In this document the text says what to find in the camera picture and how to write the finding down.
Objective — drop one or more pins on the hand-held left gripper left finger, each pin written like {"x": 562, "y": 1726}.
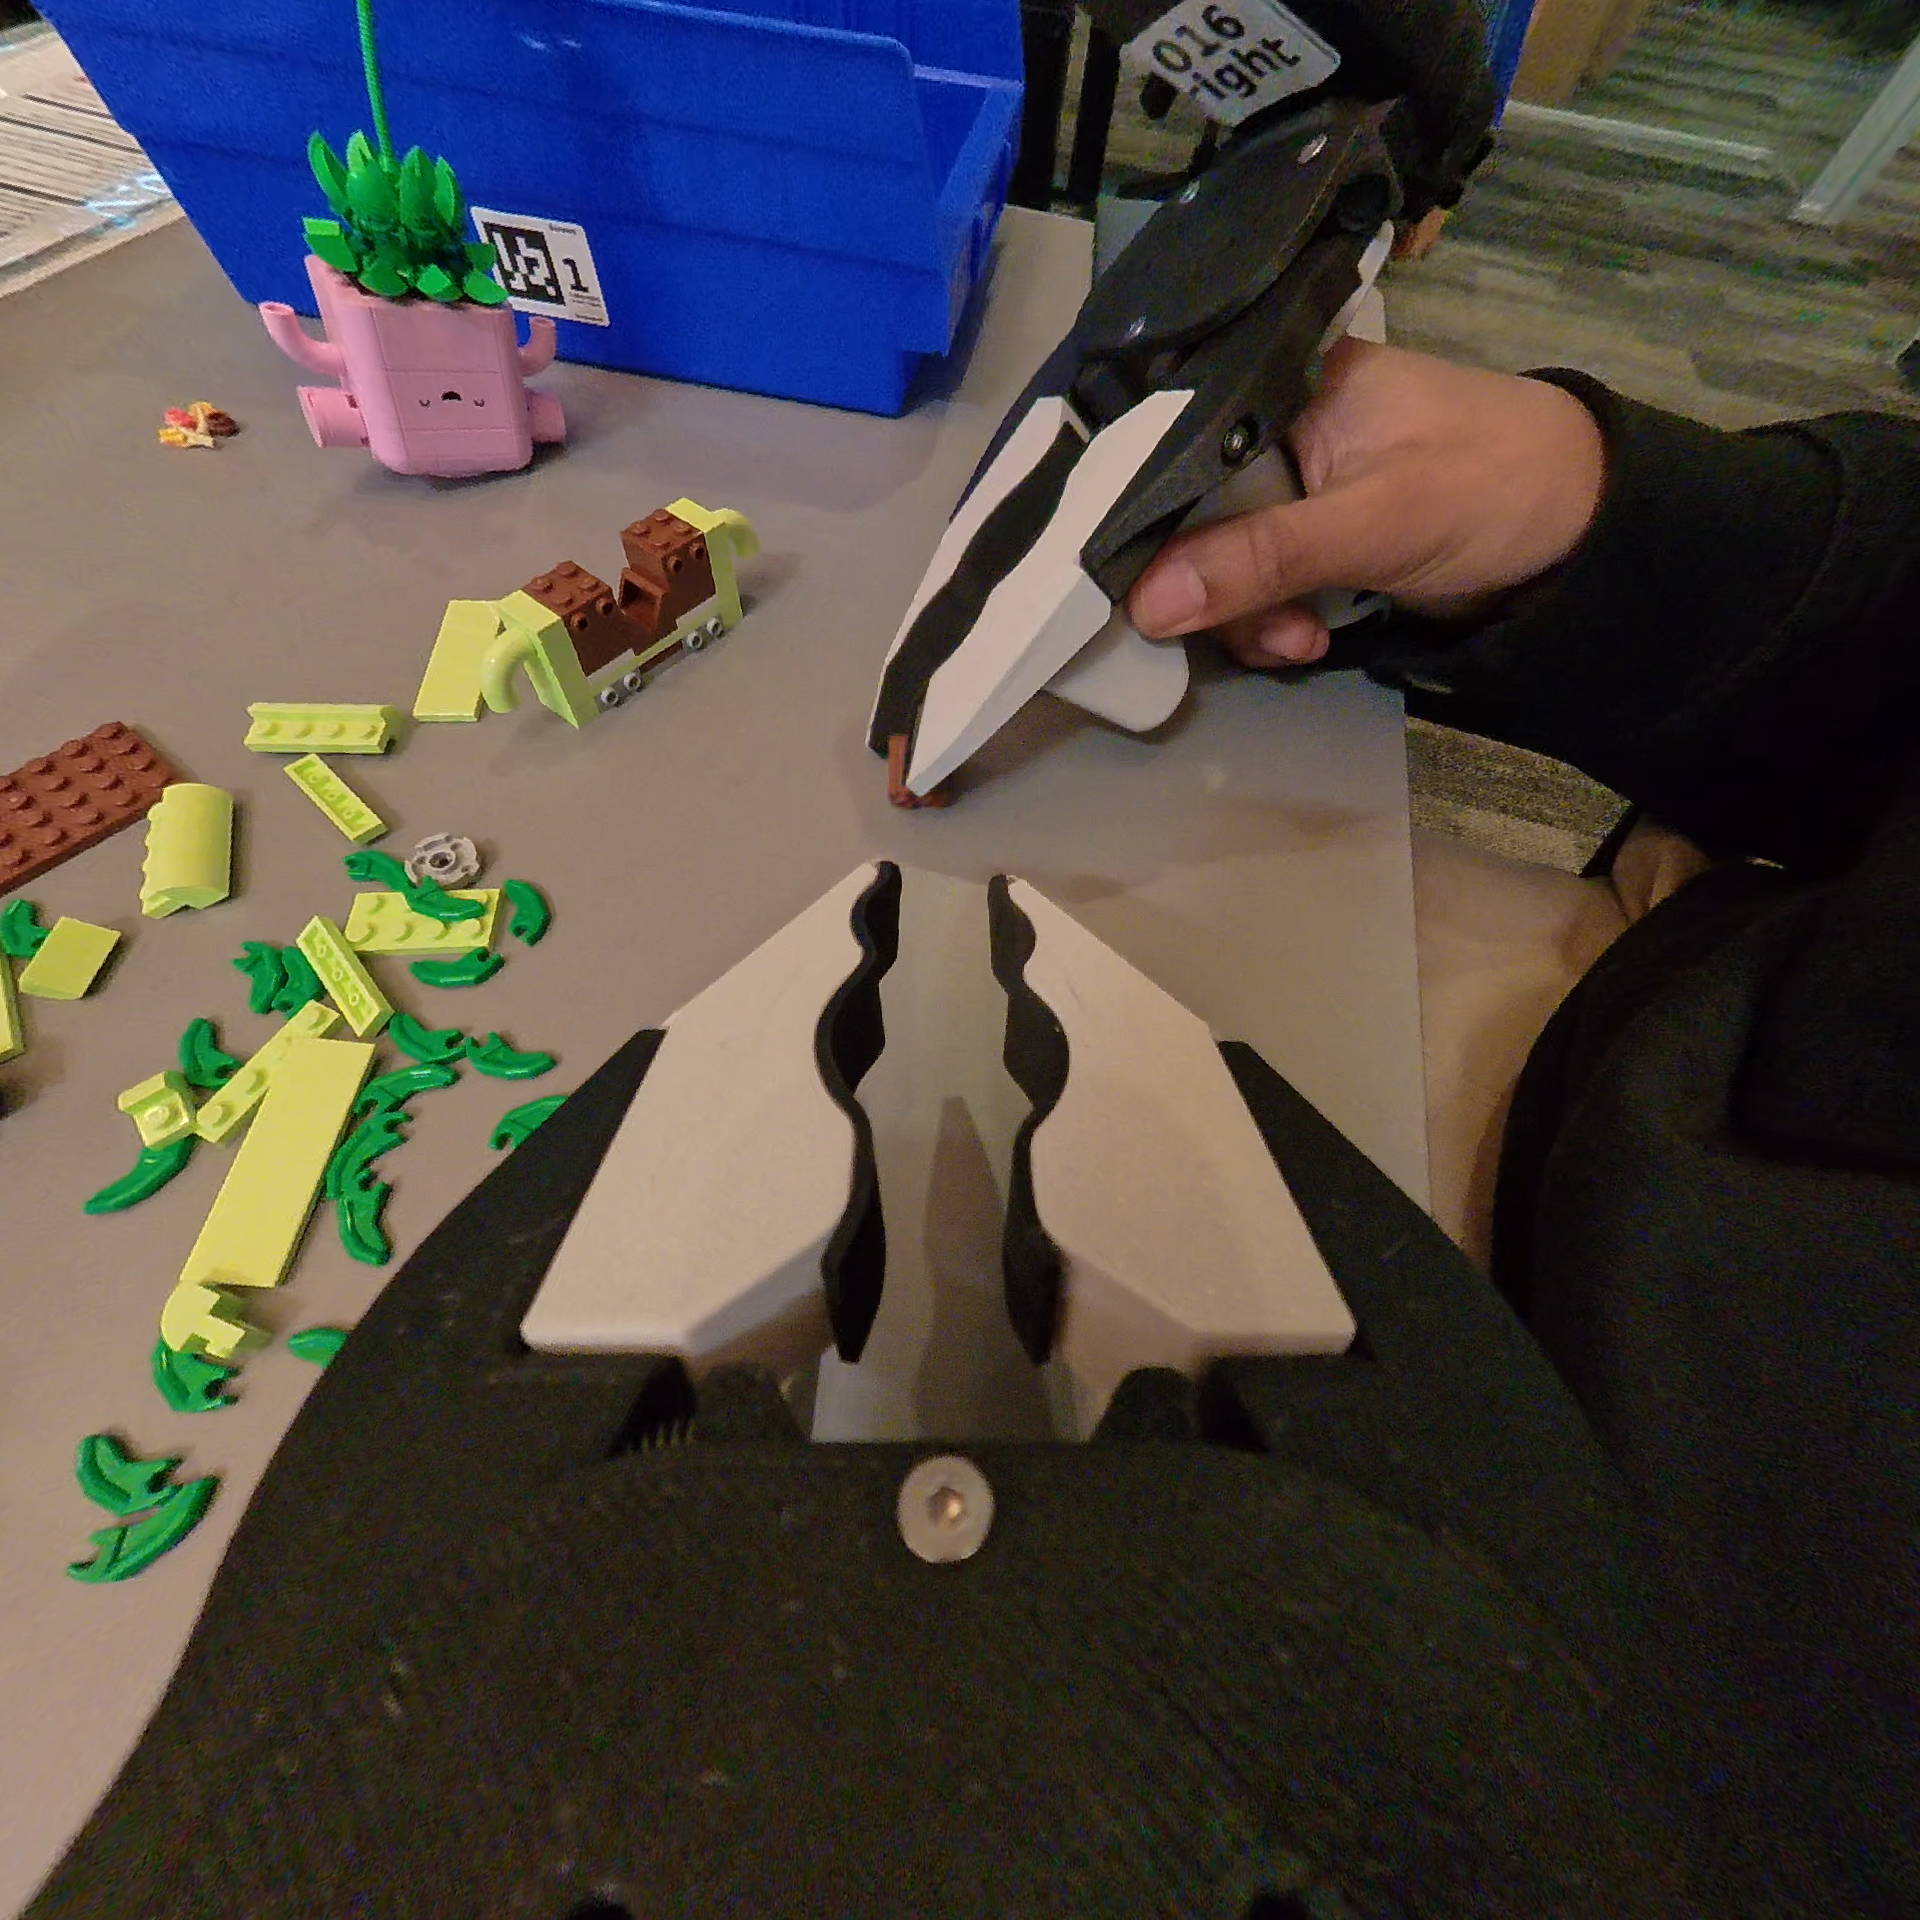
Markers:
{"x": 705, "y": 1200}

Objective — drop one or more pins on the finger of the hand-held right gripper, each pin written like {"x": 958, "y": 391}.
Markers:
{"x": 961, "y": 524}
{"x": 1035, "y": 646}

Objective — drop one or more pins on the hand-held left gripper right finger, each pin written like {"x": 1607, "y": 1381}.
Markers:
{"x": 1201, "y": 1200}

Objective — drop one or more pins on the brown square plate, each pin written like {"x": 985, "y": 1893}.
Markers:
{"x": 926, "y": 797}

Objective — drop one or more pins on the person's right forearm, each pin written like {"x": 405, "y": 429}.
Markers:
{"x": 1723, "y": 630}

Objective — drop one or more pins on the person's right hand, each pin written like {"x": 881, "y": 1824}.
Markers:
{"x": 1424, "y": 481}

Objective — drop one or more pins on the lime and brown brick assembly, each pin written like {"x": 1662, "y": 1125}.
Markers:
{"x": 629, "y": 608}

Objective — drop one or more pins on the person's beige trousers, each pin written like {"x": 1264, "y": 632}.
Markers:
{"x": 1501, "y": 974}

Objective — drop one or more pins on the blue plastic bin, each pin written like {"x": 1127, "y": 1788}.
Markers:
{"x": 751, "y": 181}

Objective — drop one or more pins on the cardboard box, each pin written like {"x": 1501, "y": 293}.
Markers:
{"x": 1589, "y": 38}

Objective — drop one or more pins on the scattered lime green bricks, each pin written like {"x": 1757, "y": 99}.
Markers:
{"x": 283, "y": 1156}

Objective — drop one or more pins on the grey round plate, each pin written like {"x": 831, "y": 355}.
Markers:
{"x": 447, "y": 861}

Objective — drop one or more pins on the printed marker tag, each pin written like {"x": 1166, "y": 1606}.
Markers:
{"x": 536, "y": 265}

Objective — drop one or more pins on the person's black sweater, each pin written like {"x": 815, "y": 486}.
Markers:
{"x": 1723, "y": 1277}

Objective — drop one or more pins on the pink brick plant pot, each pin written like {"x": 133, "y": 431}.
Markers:
{"x": 435, "y": 390}

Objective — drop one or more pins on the scattered green leaf pieces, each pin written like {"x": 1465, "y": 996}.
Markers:
{"x": 150, "y": 1531}

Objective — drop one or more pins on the large brown studded plate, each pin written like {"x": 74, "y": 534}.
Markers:
{"x": 77, "y": 803}

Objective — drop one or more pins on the small orange pink pieces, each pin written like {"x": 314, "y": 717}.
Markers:
{"x": 194, "y": 425}

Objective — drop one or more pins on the white printed sheet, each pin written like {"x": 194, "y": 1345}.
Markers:
{"x": 59, "y": 165}

